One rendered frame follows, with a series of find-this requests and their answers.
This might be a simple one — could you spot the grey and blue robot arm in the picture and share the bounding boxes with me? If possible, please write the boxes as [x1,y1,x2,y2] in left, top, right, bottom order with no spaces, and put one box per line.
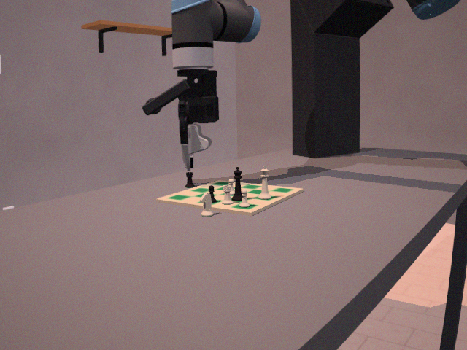
[142,0,460,115]

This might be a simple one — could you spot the green and cream chessboard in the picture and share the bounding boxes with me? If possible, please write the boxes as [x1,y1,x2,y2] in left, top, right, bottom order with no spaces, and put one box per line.
[156,180,304,216]

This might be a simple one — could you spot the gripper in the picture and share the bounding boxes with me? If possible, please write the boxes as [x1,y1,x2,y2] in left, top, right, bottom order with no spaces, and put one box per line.
[177,69,219,171]

